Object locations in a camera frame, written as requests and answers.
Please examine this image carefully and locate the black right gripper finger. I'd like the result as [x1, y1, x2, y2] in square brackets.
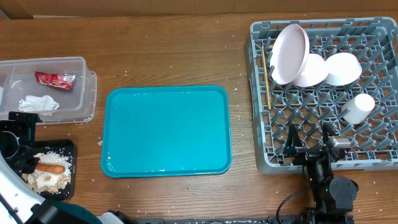
[322, 123, 337, 137]
[285, 124, 302, 149]

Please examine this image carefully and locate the white plastic cup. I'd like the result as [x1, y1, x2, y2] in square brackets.
[341, 93, 375, 124]

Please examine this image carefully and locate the orange carrot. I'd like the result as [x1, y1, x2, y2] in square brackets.
[36, 163, 65, 174]

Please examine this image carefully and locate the peanut shells and rice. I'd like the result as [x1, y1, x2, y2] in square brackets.
[22, 151, 72, 194]

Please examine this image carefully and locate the white tissue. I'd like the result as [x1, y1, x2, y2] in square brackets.
[18, 95, 60, 112]

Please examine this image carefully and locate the small white plate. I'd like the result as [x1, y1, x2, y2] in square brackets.
[293, 54, 328, 87]

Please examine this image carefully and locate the wooden chopstick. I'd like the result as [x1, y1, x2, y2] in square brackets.
[261, 45, 272, 111]

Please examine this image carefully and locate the light green bowl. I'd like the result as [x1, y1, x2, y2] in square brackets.
[325, 52, 362, 86]

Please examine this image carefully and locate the large pink plate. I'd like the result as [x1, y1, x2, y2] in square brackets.
[269, 24, 309, 85]

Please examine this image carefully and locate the red snack wrapper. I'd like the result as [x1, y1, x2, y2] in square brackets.
[34, 72, 75, 90]

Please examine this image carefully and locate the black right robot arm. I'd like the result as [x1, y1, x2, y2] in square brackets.
[275, 124, 359, 224]

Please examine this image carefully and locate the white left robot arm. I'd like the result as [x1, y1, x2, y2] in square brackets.
[1, 111, 137, 224]

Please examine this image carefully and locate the black food waste tray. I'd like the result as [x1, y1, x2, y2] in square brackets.
[32, 139, 77, 200]

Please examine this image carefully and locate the clear plastic waste bin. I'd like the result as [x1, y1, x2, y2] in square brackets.
[1, 57, 97, 124]

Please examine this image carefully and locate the grey plastic dish rack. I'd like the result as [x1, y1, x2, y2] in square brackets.
[244, 16, 398, 175]

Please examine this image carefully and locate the teal plastic tray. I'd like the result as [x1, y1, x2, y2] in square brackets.
[101, 86, 232, 178]

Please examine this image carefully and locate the black rail at table edge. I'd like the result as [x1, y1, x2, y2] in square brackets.
[133, 217, 299, 224]

